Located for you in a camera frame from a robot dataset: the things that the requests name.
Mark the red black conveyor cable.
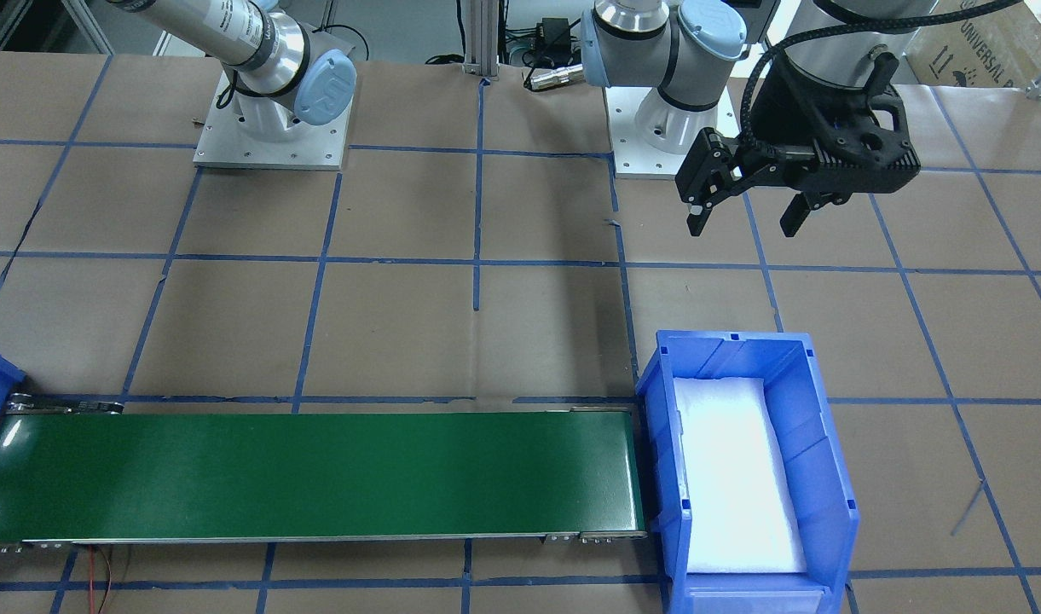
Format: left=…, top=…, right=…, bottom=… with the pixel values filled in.
left=87, top=546, right=117, bottom=614

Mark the black power adapter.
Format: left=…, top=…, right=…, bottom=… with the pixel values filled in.
left=533, top=17, right=572, bottom=66

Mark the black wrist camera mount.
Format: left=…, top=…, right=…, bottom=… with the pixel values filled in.
left=742, top=52, right=921, bottom=194

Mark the aluminium frame post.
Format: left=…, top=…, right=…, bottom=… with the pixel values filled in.
left=457, top=1, right=505, bottom=81

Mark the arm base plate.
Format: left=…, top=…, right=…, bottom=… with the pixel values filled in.
left=604, top=87, right=739, bottom=180
left=193, top=94, right=354, bottom=171

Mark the green conveyor belt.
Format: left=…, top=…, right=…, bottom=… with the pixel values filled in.
left=0, top=409, right=645, bottom=545

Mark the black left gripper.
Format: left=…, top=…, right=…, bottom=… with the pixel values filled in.
left=674, top=128, right=819, bottom=238

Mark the white foam pad bin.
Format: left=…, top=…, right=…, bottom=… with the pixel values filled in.
left=674, top=378, right=807, bottom=574

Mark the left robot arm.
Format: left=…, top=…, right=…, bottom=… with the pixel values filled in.
left=579, top=1, right=941, bottom=237

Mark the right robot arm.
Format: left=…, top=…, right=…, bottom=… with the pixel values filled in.
left=111, top=1, right=357, bottom=127

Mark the cardboard box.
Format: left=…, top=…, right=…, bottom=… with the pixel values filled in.
left=905, top=1, right=1041, bottom=89

